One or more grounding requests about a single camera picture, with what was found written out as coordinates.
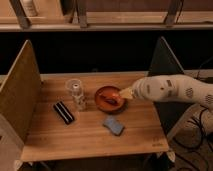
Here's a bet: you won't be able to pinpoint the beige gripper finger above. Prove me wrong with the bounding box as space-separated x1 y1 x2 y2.
119 87 133 99

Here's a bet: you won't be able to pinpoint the orange ceramic bowl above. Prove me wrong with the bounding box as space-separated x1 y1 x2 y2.
94 86 127 114

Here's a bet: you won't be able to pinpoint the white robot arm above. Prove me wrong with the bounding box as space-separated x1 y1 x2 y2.
119 74 213 111

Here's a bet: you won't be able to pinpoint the blue sponge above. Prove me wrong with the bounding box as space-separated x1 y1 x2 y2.
103 116 124 136

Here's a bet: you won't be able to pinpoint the right dark side panel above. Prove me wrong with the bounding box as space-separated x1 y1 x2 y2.
148 37 192 134

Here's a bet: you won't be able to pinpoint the clear plastic bottle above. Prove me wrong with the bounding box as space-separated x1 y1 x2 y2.
65 79 86 111

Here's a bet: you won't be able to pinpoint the left wooden side panel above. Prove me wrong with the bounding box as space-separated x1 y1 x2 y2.
0 40 41 146

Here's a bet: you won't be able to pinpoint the wooden shelf rack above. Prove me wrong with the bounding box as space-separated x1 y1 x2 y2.
0 0 213 32

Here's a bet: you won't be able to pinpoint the black cables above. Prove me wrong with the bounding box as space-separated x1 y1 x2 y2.
171 56 213 171

